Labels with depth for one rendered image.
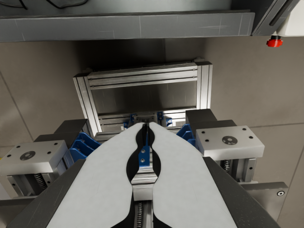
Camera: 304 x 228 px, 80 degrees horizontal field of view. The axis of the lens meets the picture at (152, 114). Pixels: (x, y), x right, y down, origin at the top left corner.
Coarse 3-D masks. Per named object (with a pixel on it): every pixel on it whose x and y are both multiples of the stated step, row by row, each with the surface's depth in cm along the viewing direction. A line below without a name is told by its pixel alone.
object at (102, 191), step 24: (120, 144) 10; (144, 144) 12; (96, 168) 8; (120, 168) 8; (72, 192) 7; (96, 192) 7; (120, 192) 7; (72, 216) 6; (96, 216) 6; (120, 216) 6
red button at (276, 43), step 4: (272, 36) 48; (276, 36) 47; (280, 36) 47; (268, 40) 49; (272, 40) 48; (276, 40) 47; (280, 40) 47; (268, 44) 48; (272, 44) 48; (276, 44) 47; (280, 44) 47
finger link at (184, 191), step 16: (160, 128) 11; (160, 144) 10; (176, 144) 10; (160, 160) 9; (176, 160) 9; (192, 160) 9; (160, 176) 8; (176, 176) 8; (192, 176) 8; (208, 176) 8; (160, 192) 7; (176, 192) 7; (192, 192) 7; (208, 192) 7; (160, 208) 6; (176, 208) 6; (192, 208) 6; (208, 208) 6; (224, 208) 6; (160, 224) 6; (176, 224) 6; (192, 224) 6; (208, 224) 6; (224, 224) 6
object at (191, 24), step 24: (0, 24) 33; (24, 24) 33; (48, 24) 33; (72, 24) 33; (96, 24) 33; (120, 24) 33; (144, 24) 33; (168, 24) 33; (192, 24) 33; (216, 24) 33; (240, 24) 33
